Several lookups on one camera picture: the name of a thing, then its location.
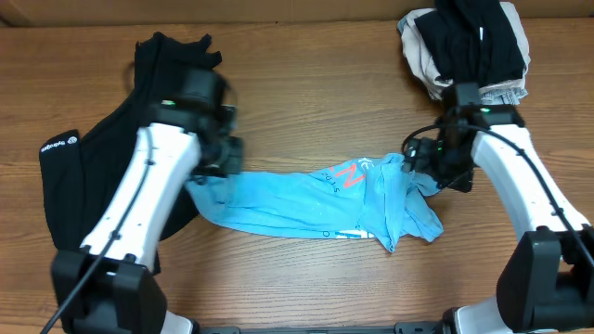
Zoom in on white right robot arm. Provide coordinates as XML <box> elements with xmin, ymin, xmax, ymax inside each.
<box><xmin>394</xmin><ymin>83</ymin><xmax>593</xmax><ymax>334</ymax></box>

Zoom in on black shirt with logo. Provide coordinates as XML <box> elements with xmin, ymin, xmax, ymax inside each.
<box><xmin>39</xmin><ymin>32</ymin><xmax>222</xmax><ymax>252</ymax></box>

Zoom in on beige folded garment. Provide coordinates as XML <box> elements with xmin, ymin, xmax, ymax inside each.
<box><xmin>397</xmin><ymin>2</ymin><xmax>531</xmax><ymax>100</ymax></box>

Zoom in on grey patterned folded garment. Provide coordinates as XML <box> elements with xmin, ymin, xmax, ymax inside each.
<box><xmin>481</xmin><ymin>87</ymin><xmax>528</xmax><ymax>106</ymax></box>

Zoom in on light blue t-shirt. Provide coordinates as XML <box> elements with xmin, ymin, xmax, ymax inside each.
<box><xmin>185</xmin><ymin>153</ymin><xmax>444</xmax><ymax>251</ymax></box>

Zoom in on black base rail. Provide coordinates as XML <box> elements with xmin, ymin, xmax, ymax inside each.
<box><xmin>197</xmin><ymin>321</ymin><xmax>452</xmax><ymax>334</ymax></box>

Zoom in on black folded garment on pile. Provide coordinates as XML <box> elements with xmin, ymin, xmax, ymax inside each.
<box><xmin>415</xmin><ymin>0</ymin><xmax>525</xmax><ymax>86</ymax></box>

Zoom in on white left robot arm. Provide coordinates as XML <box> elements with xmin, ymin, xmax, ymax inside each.
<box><xmin>43</xmin><ymin>69</ymin><xmax>243</xmax><ymax>334</ymax></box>

